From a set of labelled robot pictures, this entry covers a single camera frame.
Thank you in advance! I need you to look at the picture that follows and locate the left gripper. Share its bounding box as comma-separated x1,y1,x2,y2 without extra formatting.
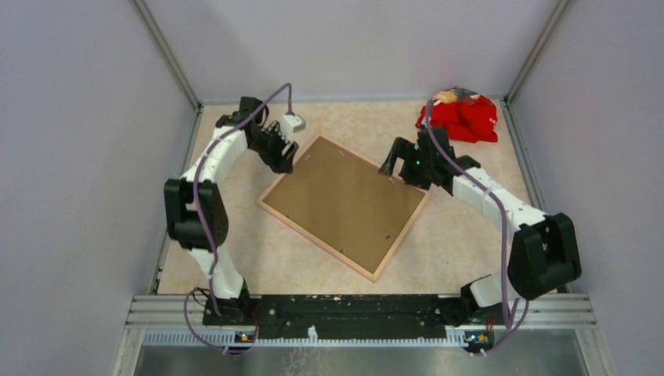
248,121,298,174

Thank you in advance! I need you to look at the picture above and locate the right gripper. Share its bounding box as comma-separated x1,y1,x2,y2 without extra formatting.
378,136,434,190

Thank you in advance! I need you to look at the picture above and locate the pink wooden picture frame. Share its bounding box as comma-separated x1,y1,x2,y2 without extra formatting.
255,134,431,284

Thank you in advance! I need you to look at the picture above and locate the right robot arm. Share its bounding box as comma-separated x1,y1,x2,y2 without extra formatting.
378,126,583,326

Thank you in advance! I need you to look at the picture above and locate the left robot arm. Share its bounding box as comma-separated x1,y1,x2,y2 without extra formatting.
164,97,306,325

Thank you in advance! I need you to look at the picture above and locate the red crumpled cloth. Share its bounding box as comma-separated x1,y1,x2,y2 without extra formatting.
429,87,498,143

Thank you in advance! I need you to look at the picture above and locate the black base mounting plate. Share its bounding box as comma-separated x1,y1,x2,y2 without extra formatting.
202,294,503,340

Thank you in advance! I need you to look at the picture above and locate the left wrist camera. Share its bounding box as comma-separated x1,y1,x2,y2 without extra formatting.
280,114,306,135

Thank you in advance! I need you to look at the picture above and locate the aluminium rail with cable duct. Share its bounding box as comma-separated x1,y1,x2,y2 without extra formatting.
113,293,615,375

